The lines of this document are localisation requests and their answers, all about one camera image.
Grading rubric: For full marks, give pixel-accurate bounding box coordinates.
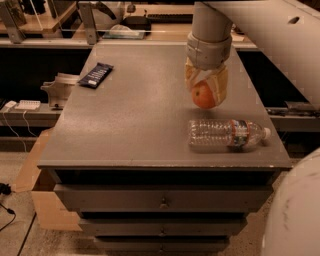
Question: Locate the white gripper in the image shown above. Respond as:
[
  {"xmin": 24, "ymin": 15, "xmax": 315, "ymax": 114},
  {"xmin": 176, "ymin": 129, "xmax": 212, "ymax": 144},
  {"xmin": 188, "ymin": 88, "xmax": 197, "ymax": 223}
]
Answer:
[{"xmin": 184, "ymin": 33, "xmax": 232, "ymax": 106}]

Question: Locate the orange fruit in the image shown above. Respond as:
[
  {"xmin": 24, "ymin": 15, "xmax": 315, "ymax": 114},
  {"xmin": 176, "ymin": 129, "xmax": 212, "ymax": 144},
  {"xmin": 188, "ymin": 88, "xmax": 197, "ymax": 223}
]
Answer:
[{"xmin": 191, "ymin": 81, "xmax": 216, "ymax": 109}]

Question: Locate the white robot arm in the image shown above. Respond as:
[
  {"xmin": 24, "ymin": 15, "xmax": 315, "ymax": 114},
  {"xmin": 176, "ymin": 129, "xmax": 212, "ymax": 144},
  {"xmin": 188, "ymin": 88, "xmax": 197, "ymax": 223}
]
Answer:
[{"xmin": 185, "ymin": 0, "xmax": 320, "ymax": 256}]

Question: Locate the clear plastic water bottle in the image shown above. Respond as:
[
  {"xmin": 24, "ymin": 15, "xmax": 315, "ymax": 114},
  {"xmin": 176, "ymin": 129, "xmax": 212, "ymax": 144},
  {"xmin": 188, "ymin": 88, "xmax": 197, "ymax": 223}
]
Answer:
[{"xmin": 188, "ymin": 119, "xmax": 271, "ymax": 149}]

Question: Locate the black keyboard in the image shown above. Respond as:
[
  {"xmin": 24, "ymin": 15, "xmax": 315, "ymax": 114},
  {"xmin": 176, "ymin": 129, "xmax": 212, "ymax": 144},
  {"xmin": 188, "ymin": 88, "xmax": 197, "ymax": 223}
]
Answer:
[{"xmin": 147, "ymin": 14, "xmax": 193, "ymax": 24}]

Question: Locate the black bag on shelf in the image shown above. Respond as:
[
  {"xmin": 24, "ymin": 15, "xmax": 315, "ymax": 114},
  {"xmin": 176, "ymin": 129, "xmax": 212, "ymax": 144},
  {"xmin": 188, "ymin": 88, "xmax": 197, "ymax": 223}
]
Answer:
[{"xmin": 121, "ymin": 16, "xmax": 151, "ymax": 33}]

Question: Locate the dark blue snack bar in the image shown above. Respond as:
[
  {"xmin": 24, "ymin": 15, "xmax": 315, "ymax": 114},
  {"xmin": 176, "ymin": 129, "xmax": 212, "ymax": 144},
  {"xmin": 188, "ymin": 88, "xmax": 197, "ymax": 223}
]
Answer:
[{"xmin": 78, "ymin": 63, "xmax": 113, "ymax": 89}]

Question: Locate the grey drawer cabinet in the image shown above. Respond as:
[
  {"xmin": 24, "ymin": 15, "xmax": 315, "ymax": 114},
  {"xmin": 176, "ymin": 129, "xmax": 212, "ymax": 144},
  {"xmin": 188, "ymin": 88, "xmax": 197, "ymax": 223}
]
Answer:
[{"xmin": 39, "ymin": 42, "xmax": 290, "ymax": 253}]

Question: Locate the white power strip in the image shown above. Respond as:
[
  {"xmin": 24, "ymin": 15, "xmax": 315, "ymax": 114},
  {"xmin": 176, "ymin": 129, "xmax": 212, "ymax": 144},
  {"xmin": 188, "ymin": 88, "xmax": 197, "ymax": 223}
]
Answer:
[{"xmin": 15, "ymin": 100, "xmax": 41, "ymax": 111}]

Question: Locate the cardboard box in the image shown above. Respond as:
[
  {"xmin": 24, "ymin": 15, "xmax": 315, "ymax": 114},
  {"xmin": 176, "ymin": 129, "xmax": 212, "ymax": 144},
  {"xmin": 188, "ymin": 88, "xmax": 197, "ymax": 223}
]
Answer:
[{"xmin": 13, "ymin": 128, "xmax": 81, "ymax": 231}]

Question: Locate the grey metal bracket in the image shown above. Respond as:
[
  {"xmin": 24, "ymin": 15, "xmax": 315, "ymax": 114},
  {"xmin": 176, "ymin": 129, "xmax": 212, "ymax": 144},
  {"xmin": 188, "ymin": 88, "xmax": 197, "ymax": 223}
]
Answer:
[{"xmin": 40, "ymin": 73, "xmax": 79, "ymax": 109}]

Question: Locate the black cable on floor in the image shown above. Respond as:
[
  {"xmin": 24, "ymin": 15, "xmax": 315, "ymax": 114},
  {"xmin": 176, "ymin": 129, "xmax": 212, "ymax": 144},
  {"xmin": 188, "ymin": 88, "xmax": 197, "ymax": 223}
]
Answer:
[{"xmin": 0, "ymin": 182, "xmax": 17, "ymax": 232}]

